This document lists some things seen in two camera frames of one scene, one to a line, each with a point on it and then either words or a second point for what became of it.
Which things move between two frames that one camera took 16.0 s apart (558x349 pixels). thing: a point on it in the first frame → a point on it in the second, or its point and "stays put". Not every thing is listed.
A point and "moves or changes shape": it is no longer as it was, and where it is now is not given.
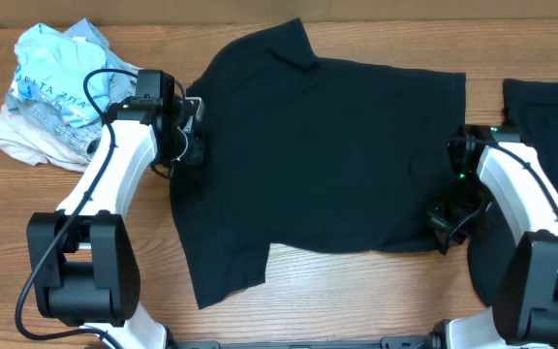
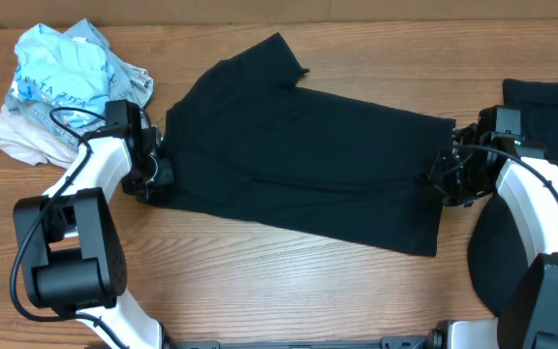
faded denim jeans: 122,82 stays put
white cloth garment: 30,142 stays put
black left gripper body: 194,148 → 155,175
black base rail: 385,342 stays put
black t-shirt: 309,150 moves or changes shape
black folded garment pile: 552,121 stays put
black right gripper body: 447,224 → 447,173
